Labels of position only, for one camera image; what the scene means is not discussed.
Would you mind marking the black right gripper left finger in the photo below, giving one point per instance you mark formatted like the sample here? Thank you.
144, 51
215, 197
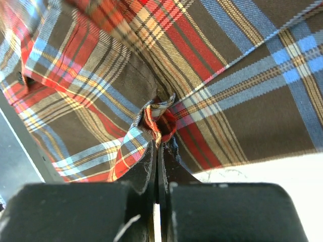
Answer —
138, 223

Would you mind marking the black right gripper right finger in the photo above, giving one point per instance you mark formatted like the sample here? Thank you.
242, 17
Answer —
169, 170

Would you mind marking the plaid long sleeve shirt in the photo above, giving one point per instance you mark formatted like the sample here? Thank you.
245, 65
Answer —
219, 83

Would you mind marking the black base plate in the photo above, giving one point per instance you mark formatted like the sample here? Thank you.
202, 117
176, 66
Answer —
22, 162

